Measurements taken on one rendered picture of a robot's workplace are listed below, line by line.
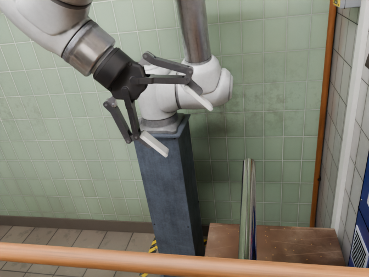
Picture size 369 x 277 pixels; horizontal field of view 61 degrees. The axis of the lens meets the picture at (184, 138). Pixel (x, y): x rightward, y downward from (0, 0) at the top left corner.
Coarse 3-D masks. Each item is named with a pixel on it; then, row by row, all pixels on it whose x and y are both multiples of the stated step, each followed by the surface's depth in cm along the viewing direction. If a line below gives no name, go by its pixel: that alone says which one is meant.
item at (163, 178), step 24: (168, 144) 130; (144, 168) 139; (168, 168) 136; (192, 168) 153; (168, 192) 143; (192, 192) 153; (168, 216) 150; (192, 216) 153; (168, 240) 158; (192, 240) 154
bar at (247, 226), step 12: (252, 168) 70; (252, 180) 66; (252, 192) 63; (252, 204) 60; (240, 216) 59; (252, 216) 57; (240, 228) 56; (252, 228) 54; (240, 240) 53; (252, 240) 52; (240, 252) 50; (252, 252) 50
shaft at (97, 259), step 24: (48, 264) 51; (72, 264) 50; (96, 264) 49; (120, 264) 48; (144, 264) 47; (168, 264) 46; (192, 264) 45; (216, 264) 45; (240, 264) 44; (264, 264) 43; (288, 264) 43; (312, 264) 43
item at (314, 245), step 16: (224, 224) 138; (208, 240) 131; (224, 240) 130; (272, 240) 127; (288, 240) 126; (304, 240) 125; (320, 240) 124; (336, 240) 123; (208, 256) 124; (224, 256) 123; (272, 256) 120; (288, 256) 119; (304, 256) 118; (320, 256) 117; (336, 256) 117
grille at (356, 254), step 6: (360, 234) 97; (354, 240) 102; (360, 240) 96; (354, 246) 102; (360, 246) 96; (354, 252) 102; (360, 252) 96; (366, 252) 91; (354, 258) 102; (360, 258) 97; (366, 258) 91; (354, 264) 103; (360, 264) 97; (366, 264) 92
